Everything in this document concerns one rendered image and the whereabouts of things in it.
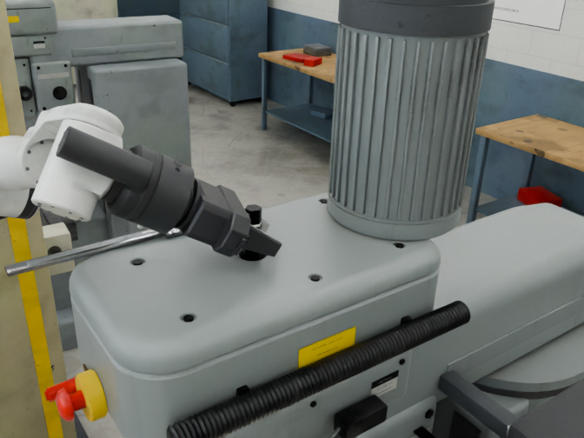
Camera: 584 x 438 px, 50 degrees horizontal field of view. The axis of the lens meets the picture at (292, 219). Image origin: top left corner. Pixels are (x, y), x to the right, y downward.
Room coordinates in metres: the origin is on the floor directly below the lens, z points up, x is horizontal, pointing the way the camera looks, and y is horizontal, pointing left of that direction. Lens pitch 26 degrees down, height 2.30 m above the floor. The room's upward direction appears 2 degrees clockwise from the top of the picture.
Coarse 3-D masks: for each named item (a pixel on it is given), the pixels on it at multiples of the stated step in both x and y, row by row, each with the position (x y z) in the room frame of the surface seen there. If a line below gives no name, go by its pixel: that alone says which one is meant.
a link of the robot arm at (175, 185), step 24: (168, 168) 0.66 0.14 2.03; (192, 168) 0.70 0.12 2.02; (168, 192) 0.65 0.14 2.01; (192, 192) 0.68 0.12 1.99; (216, 192) 0.72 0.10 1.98; (144, 216) 0.64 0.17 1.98; (168, 216) 0.64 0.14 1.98; (192, 216) 0.66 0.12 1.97; (216, 216) 0.66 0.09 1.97; (240, 216) 0.67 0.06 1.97; (216, 240) 0.66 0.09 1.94; (240, 240) 0.65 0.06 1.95
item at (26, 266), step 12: (108, 240) 0.73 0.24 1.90; (120, 240) 0.73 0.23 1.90; (132, 240) 0.73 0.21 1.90; (144, 240) 0.74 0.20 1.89; (60, 252) 0.70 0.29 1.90; (72, 252) 0.70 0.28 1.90; (84, 252) 0.70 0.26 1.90; (96, 252) 0.71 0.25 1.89; (12, 264) 0.66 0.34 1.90; (24, 264) 0.66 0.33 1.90; (36, 264) 0.66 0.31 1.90; (48, 264) 0.67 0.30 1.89
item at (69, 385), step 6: (72, 378) 0.67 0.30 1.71; (60, 384) 0.66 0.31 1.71; (66, 384) 0.66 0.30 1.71; (72, 384) 0.66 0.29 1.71; (48, 390) 0.65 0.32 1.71; (54, 390) 0.65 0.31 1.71; (66, 390) 0.66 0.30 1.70; (72, 390) 0.66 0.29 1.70; (48, 396) 0.64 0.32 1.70; (54, 396) 0.65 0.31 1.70
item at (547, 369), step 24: (576, 336) 1.01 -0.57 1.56; (528, 360) 0.94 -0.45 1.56; (552, 360) 0.94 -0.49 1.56; (576, 360) 0.94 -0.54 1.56; (480, 384) 0.89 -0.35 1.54; (504, 384) 0.88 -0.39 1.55; (528, 384) 0.87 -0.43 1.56; (552, 384) 0.88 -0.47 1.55; (456, 408) 0.86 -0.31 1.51; (528, 408) 0.87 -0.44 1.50; (432, 432) 0.90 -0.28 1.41; (456, 432) 0.85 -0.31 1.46; (480, 432) 0.81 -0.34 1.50
